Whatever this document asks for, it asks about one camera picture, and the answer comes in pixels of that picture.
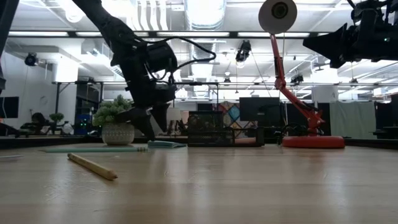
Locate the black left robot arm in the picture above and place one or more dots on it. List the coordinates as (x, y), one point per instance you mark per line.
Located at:
(105, 25)

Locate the teal pen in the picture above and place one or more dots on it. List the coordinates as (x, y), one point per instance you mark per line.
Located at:
(93, 149)

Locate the light blue sticky note pad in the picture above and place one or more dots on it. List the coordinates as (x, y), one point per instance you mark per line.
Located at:
(168, 144)

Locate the black wall monitor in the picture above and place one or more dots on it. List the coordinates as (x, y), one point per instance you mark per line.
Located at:
(9, 107)

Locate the black background monitor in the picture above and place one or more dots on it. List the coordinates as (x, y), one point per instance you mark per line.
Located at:
(258, 109)

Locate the black metal table frame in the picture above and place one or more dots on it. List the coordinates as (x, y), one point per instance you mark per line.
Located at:
(46, 141)

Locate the black overhead rig bar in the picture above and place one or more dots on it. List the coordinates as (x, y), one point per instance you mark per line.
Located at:
(196, 34)

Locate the yellow wooden pencil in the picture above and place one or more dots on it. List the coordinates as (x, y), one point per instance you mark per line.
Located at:
(93, 167)

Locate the red desk lamp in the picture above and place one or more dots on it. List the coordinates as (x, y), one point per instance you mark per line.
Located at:
(311, 141)

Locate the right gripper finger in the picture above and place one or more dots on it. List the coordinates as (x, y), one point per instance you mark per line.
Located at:
(335, 56)
(334, 39)

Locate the person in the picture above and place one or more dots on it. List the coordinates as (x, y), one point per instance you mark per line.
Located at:
(38, 119)

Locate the small background plant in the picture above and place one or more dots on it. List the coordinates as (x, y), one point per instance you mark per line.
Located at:
(57, 117)

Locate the pale green curtain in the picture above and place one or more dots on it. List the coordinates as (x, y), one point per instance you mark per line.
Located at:
(351, 119)

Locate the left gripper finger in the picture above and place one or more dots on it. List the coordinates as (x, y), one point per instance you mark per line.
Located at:
(140, 116)
(161, 116)

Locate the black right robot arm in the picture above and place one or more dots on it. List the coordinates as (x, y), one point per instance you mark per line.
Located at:
(393, 31)

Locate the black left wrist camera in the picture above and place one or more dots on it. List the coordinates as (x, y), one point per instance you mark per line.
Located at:
(161, 57)

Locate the green plant in white pot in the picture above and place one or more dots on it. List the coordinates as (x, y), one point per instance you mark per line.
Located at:
(118, 133)

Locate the black mesh desk organizer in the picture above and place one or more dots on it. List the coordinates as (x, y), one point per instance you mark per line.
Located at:
(214, 141)

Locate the colourful patterned wall panel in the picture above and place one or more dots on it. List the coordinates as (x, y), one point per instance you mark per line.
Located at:
(231, 107)

